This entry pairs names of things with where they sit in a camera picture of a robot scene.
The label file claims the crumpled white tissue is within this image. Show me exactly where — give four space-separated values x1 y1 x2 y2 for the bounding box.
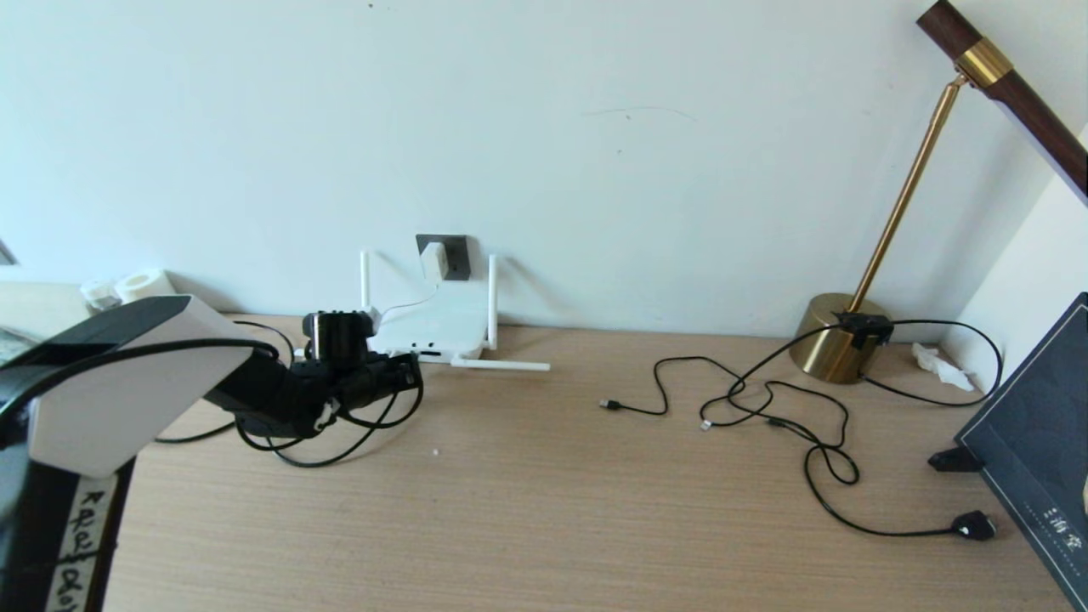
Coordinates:
912 342 977 392

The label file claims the thin black lamp cord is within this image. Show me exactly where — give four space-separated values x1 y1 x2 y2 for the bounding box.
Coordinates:
860 319 1004 407

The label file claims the black USB cable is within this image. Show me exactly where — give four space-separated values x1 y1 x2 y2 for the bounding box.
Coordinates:
803 412 997 541
600 323 847 419

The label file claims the grey wall socket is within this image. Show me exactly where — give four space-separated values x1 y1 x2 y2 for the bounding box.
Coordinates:
416 234 471 281

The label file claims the black cable with silver tip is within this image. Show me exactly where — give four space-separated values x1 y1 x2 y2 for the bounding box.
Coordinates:
700 378 861 487

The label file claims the thin white power cable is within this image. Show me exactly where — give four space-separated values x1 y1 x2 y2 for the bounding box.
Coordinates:
377 280 443 332

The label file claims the white toilet paper roll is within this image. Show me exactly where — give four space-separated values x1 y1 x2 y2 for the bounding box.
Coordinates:
116 269 176 303

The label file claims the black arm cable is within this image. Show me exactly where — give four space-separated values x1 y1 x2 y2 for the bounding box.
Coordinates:
0 338 424 468

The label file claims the black junction box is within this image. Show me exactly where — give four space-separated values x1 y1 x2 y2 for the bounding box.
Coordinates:
833 311 895 349

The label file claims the black ethernet cable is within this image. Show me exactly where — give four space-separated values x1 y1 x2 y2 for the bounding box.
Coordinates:
155 320 424 468

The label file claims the white router with four antennas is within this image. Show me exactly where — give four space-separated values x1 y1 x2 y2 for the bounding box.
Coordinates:
360 249 552 372

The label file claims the dark blue framed board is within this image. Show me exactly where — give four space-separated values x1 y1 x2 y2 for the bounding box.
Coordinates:
955 293 1088 609

